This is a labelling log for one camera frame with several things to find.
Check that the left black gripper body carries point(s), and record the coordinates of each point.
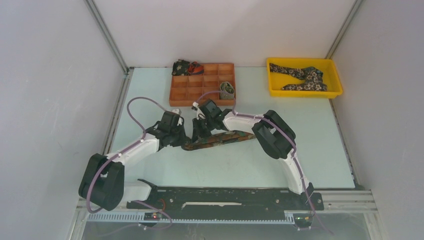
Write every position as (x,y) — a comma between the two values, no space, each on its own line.
(175,134)

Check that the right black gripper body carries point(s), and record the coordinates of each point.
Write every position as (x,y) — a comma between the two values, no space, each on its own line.
(209,121)

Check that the green orange patterned tie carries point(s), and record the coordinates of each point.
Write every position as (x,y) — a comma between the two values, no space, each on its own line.
(215,140)

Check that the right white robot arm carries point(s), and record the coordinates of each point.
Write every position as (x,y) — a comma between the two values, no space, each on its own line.
(274,135)

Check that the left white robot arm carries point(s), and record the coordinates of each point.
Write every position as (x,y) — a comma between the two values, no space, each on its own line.
(103,182)

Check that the rolled olive green tie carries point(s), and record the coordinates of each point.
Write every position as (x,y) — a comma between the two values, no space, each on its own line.
(227,91)

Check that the orange compartment tray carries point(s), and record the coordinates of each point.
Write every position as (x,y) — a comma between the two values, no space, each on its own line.
(184,90)

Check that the rolled red black tie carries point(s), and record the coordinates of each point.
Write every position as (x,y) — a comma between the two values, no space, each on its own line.
(195,69)

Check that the rolled black floral tie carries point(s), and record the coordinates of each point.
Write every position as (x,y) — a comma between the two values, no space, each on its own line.
(180,68)

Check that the dark floral tie in bin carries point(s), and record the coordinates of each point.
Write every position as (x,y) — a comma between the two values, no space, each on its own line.
(311,77)

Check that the yellow plastic bin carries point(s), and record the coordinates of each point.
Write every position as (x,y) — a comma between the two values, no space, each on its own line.
(277,81)

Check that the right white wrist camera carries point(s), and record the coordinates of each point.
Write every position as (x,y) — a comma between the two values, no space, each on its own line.
(199,114)

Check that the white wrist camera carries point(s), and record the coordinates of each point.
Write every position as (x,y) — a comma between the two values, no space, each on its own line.
(199,114)
(176,111)

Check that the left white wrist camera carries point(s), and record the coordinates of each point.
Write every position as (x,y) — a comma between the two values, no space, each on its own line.
(176,111)

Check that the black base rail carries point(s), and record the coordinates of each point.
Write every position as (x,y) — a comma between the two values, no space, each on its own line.
(232,204)

